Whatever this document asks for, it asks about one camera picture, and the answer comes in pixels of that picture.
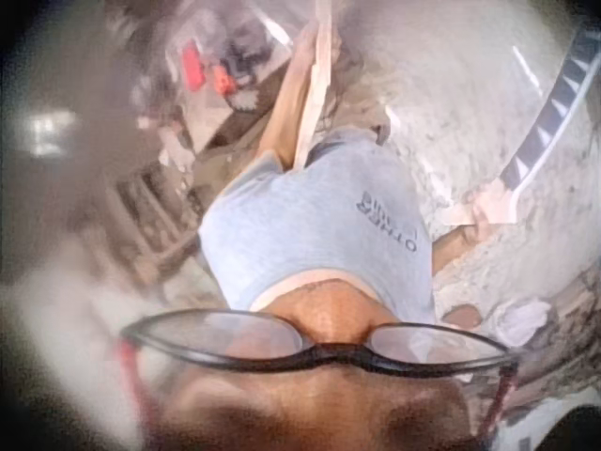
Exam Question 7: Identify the person's left hand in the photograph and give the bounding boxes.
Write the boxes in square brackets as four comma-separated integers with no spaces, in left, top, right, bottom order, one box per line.
[293,18,331,65]

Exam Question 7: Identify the person's right hand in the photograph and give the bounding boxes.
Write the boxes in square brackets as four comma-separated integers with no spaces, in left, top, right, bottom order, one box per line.
[464,183,517,236]

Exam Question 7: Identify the pale wooden strip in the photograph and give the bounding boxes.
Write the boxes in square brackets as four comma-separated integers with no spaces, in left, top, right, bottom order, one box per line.
[291,0,335,171]

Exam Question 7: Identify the black white toothed strip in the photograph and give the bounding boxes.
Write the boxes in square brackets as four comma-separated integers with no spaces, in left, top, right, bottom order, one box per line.
[498,25,601,194]

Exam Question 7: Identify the person's legs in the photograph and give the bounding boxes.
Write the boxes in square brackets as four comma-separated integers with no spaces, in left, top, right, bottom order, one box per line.
[324,23,396,148]

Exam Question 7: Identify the clear plastic box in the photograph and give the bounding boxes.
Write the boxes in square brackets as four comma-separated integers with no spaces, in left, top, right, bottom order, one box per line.
[162,7,295,117]

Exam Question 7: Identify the red tool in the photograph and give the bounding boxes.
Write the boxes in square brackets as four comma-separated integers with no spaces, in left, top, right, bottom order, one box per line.
[209,65,237,95]
[180,39,207,93]

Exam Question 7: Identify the white cloth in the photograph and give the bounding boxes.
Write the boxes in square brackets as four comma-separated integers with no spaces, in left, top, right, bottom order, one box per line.
[496,300,551,350]

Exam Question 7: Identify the wooden frame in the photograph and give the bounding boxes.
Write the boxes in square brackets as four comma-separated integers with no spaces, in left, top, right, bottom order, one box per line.
[106,159,201,286]

